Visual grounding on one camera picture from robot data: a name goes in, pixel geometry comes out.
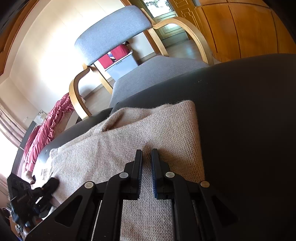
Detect person's left hand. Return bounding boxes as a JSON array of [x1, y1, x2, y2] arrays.
[[23, 171, 36, 184]]

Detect wooden panel door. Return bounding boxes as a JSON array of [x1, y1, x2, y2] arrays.
[[170, 0, 201, 28]]

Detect dark grey headboard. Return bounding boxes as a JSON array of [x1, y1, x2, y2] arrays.
[[11, 122, 37, 176]]

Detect beige knit sweater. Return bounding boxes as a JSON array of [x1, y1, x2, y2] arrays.
[[50, 100, 205, 241]]

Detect grey plastic storage bin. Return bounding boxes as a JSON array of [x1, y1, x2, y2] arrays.
[[105, 51, 139, 81]]

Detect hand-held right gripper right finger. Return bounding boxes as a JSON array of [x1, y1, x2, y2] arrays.
[[151, 149, 239, 241]]

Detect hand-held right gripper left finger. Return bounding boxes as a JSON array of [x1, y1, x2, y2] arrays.
[[25, 149, 143, 241]]

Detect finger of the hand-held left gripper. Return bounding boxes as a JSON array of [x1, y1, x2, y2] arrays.
[[35, 177, 59, 198]]

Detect wooden wardrobe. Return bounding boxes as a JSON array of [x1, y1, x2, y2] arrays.
[[194, 0, 296, 63]]

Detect white bed base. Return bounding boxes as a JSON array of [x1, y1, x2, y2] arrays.
[[58, 109, 81, 139]]

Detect bedroom window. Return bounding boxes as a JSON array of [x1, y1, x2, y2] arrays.
[[0, 130, 19, 176]]

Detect frosted glass inner door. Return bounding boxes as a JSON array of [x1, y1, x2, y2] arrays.
[[139, 0, 185, 42]]

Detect grey cushioned wooden armchair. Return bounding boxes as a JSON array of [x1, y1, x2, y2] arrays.
[[69, 5, 214, 120]]

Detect floral beige curtain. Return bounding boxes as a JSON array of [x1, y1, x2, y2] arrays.
[[0, 102, 27, 149]]

